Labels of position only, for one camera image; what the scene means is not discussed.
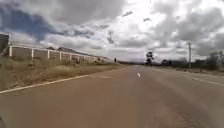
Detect white dashed centre line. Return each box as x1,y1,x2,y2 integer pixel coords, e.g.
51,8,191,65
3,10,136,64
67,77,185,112
136,65,142,78

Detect tree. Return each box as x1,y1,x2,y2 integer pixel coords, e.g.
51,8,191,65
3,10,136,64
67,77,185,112
145,51,155,67

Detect brown-grey asphalt road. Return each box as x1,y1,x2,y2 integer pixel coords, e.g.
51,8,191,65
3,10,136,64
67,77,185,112
0,64,224,128

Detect white edge line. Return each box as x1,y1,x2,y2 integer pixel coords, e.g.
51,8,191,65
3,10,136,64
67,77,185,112
181,73,224,88
0,68,116,95

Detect pole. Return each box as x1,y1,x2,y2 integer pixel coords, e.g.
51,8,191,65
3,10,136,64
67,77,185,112
187,42,193,70

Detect dry grass verge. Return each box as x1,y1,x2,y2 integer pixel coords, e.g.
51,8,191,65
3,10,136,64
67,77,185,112
150,65,224,77
0,55,125,92

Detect row of bushes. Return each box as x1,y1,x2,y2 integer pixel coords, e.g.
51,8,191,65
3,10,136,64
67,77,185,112
159,50,224,72

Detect wall with white posts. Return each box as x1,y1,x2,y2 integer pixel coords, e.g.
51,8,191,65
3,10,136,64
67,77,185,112
8,44,113,64

